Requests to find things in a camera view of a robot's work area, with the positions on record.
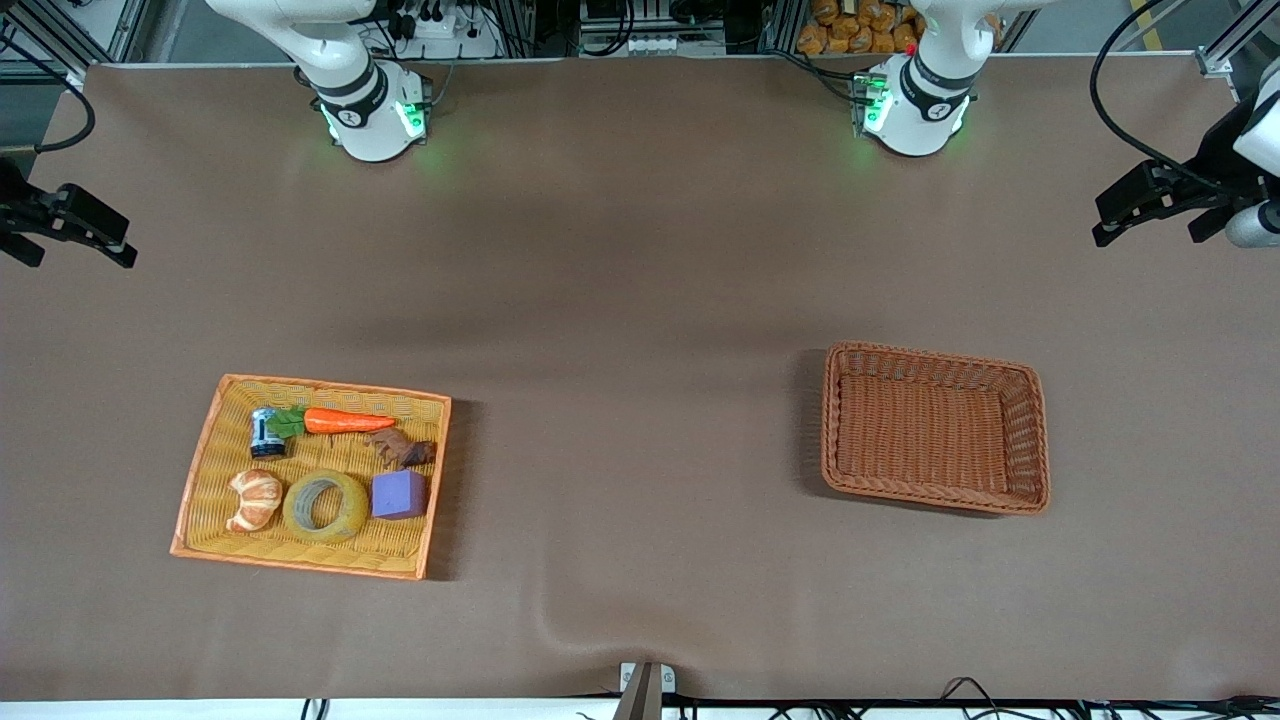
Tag yellow clear tape roll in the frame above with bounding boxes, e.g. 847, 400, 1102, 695
282, 468, 371, 545

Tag blue and white can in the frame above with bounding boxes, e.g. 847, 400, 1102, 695
250, 407, 289, 459

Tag toy croissant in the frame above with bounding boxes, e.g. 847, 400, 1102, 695
225, 468, 285, 534

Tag brown wicker basket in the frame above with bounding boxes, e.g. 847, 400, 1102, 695
821, 341, 1051, 517

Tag orange toy carrot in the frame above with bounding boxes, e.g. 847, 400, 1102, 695
265, 405, 398, 442

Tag orange-rimmed yellow wicker tray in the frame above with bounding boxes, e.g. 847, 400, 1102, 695
169, 373, 453, 582

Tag bag of orange snacks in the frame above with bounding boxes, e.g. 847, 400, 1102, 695
796, 0, 922, 57

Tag brown toy animal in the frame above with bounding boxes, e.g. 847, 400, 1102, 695
363, 428, 438, 471

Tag purple cube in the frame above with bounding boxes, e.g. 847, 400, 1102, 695
371, 470, 428, 521

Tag white power strip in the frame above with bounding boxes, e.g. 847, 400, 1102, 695
398, 0, 503, 61

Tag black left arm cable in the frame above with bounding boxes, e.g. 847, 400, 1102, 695
1089, 0, 1216, 191

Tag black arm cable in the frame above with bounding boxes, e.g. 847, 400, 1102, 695
0, 28, 97, 157
1089, 0, 1216, 191

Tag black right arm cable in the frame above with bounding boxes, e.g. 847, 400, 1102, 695
0, 28, 97, 157

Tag aluminium frame profile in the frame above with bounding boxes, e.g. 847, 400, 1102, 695
1196, 0, 1280, 77

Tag black floor cables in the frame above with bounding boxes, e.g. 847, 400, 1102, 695
930, 677, 1280, 720

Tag metal table bracket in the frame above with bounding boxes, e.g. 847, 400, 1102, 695
619, 660, 678, 720

